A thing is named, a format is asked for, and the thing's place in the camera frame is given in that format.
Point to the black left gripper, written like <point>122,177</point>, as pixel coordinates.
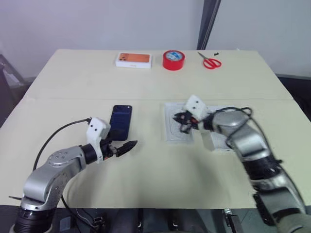
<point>108,150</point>

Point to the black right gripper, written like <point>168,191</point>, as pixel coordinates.
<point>189,119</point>

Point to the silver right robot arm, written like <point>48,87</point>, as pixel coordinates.
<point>252,145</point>

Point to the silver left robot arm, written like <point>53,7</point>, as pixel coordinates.
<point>58,170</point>

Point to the white phone box base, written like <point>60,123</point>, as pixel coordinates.
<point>173,132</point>

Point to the white phone box lid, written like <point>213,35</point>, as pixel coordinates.
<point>218,143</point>

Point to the orange-printed white phone box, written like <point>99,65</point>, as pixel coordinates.
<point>133,60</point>

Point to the dark blue smartphone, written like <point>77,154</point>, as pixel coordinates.
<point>121,120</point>

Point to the red tape roll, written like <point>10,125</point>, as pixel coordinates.
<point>173,60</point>

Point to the dark rounded shapes under table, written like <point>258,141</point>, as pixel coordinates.
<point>158,221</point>

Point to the dark bulky object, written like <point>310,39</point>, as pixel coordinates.
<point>296,89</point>

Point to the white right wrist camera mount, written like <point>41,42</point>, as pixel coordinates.
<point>196,106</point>

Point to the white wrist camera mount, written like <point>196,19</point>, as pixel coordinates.
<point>196,106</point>
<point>96,127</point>

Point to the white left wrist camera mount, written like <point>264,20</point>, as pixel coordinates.
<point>96,127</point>

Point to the dark grey vertical post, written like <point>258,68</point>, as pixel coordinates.
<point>207,24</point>

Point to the dark metal frame stand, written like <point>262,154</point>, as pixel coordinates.
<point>9,80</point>

